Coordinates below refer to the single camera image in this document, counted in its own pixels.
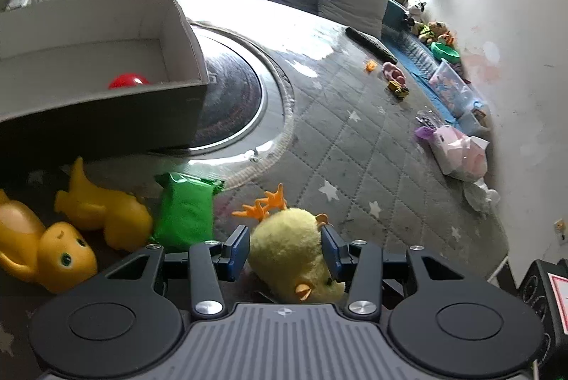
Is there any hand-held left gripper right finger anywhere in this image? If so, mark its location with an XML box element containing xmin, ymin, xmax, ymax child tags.
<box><xmin>320</xmin><ymin>225</ymin><xmax>464</xmax><ymax>321</ymax></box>

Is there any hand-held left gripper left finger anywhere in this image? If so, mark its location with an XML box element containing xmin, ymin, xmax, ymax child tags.
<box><xmin>104</xmin><ymin>225</ymin><xmax>250</xmax><ymax>321</ymax></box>

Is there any yellow plush deer toy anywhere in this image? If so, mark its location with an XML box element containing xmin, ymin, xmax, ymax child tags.
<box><xmin>231</xmin><ymin>183</ymin><xmax>347</xmax><ymax>304</ymax></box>

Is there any green plastic packet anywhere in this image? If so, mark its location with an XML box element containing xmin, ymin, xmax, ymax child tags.
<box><xmin>148</xmin><ymin>171</ymin><xmax>226</xmax><ymax>252</ymax></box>

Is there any yellow rubber animal toy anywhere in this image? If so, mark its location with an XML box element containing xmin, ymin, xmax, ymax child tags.
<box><xmin>0</xmin><ymin>189</ymin><xmax>98</xmax><ymax>294</ymax></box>
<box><xmin>54</xmin><ymin>157</ymin><xmax>154</xmax><ymax>252</ymax></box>

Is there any dark cardboard box white inside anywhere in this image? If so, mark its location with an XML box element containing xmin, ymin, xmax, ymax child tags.
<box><xmin>0</xmin><ymin>0</ymin><xmax>210</xmax><ymax>163</ymax></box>

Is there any grey quilted star mat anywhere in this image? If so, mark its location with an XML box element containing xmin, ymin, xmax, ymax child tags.
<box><xmin>0</xmin><ymin>0</ymin><xmax>510</xmax><ymax>363</ymax></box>

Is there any clear plastic bag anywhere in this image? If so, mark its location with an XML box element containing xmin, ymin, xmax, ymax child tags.
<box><xmin>464</xmin><ymin>178</ymin><xmax>501</xmax><ymax>212</ymax></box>

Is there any round glass disc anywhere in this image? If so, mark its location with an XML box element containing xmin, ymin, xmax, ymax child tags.
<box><xmin>146</xmin><ymin>21</ymin><xmax>296</xmax><ymax>186</ymax></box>

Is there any pink plastic bag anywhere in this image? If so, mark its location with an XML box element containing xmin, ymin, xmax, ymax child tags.
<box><xmin>428</xmin><ymin>126</ymin><xmax>489</xmax><ymax>179</ymax></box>

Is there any yellow toy truck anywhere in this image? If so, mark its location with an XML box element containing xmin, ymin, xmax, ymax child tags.
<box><xmin>387</xmin><ymin>81</ymin><xmax>411</xmax><ymax>100</ymax></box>

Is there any pink toy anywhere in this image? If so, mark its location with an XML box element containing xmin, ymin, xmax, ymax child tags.
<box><xmin>382</xmin><ymin>61</ymin><xmax>406</xmax><ymax>84</ymax></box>

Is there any clear plastic storage box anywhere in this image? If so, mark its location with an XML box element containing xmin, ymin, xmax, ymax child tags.
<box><xmin>428</xmin><ymin>58</ymin><xmax>475</xmax><ymax>115</ymax></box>

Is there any red ball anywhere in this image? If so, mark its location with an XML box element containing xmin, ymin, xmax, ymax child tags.
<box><xmin>108</xmin><ymin>73</ymin><xmax>151</xmax><ymax>90</ymax></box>

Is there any black remote control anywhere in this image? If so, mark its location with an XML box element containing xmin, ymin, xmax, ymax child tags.
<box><xmin>345</xmin><ymin>26</ymin><xmax>395</xmax><ymax>64</ymax></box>

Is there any green plastic bowl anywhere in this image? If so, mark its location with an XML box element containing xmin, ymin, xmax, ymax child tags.
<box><xmin>430</xmin><ymin>42</ymin><xmax>461</xmax><ymax>64</ymax></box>

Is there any yellow green plush toy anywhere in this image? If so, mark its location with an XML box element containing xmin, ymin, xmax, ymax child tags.
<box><xmin>417</xmin><ymin>23</ymin><xmax>438</xmax><ymax>44</ymax></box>

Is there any brown orange plush toy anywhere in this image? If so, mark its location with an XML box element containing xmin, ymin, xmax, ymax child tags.
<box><xmin>432</xmin><ymin>21</ymin><xmax>455</xmax><ymax>44</ymax></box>

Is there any grey cushion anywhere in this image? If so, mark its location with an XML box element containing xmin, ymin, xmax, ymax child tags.
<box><xmin>317</xmin><ymin>0</ymin><xmax>391</xmax><ymax>39</ymax></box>

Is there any black and white plush toy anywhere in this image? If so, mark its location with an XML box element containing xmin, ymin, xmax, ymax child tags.
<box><xmin>406</xmin><ymin>1</ymin><xmax>427</xmax><ymax>26</ymax></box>

